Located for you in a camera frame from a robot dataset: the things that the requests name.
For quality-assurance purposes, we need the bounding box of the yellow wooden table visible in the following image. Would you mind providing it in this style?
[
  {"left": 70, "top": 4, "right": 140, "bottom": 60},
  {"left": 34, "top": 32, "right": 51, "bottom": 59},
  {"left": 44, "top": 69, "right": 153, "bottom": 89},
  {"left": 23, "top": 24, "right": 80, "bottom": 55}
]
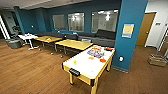
[
  {"left": 33, "top": 35, "right": 63, "bottom": 52},
  {"left": 54, "top": 39, "right": 94, "bottom": 58}
]

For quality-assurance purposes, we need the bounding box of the yellow air hockey table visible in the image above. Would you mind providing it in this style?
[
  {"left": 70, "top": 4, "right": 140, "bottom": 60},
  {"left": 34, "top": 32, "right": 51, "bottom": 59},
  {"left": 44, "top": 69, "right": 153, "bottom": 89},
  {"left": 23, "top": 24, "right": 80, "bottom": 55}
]
[{"left": 62, "top": 44, "right": 116, "bottom": 94}]

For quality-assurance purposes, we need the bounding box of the dark grey sofa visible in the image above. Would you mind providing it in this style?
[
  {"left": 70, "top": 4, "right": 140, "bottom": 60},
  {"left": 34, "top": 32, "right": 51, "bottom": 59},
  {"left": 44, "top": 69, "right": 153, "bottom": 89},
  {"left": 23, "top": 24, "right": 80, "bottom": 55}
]
[{"left": 34, "top": 29, "right": 118, "bottom": 48}]

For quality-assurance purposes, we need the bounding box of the red black paddle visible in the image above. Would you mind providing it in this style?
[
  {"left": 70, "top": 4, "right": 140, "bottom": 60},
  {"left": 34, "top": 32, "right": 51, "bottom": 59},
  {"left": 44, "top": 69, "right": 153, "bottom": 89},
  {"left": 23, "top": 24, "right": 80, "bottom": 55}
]
[{"left": 104, "top": 47, "right": 115, "bottom": 52}]

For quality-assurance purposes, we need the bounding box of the interior glass window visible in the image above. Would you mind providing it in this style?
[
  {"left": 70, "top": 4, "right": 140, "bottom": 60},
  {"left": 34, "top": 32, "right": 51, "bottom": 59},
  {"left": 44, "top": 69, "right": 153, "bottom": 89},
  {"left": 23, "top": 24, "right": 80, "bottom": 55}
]
[
  {"left": 52, "top": 14, "right": 67, "bottom": 32},
  {"left": 67, "top": 12, "right": 86, "bottom": 33},
  {"left": 91, "top": 9, "right": 120, "bottom": 34}
]

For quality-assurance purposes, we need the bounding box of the small orange table item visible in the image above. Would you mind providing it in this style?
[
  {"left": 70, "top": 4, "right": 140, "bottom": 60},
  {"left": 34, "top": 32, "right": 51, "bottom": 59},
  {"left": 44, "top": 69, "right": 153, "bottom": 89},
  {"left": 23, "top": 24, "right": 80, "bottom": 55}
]
[{"left": 46, "top": 37, "right": 53, "bottom": 42}]

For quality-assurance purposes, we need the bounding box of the dark grey floor bin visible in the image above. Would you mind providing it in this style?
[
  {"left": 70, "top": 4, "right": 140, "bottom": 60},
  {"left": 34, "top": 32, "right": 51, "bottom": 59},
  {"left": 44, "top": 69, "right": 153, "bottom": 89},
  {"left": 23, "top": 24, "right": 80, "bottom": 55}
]
[{"left": 5, "top": 38, "right": 23, "bottom": 50}]

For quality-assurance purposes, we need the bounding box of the brown cardboard box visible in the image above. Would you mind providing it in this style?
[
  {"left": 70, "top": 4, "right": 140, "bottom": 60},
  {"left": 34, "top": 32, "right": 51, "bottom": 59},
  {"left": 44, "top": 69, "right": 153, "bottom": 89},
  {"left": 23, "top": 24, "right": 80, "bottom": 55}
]
[{"left": 148, "top": 53, "right": 168, "bottom": 68}]

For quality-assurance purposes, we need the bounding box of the small grey door sign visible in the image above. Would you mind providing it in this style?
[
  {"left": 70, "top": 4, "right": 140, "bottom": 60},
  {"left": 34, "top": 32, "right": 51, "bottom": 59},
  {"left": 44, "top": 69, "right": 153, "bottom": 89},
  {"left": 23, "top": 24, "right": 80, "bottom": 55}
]
[{"left": 155, "top": 21, "right": 162, "bottom": 27}]

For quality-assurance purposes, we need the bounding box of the white wall outlet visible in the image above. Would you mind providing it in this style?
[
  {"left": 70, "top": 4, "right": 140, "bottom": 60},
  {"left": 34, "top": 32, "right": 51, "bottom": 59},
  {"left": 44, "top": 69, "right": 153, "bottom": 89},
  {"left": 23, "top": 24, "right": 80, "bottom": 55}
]
[{"left": 118, "top": 56, "right": 125, "bottom": 63}]

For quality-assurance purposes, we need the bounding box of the pale yellow wall plate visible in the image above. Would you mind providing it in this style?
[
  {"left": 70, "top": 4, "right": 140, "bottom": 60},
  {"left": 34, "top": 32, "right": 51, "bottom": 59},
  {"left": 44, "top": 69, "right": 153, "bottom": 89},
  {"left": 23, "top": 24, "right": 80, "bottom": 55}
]
[{"left": 121, "top": 23, "right": 135, "bottom": 39}]

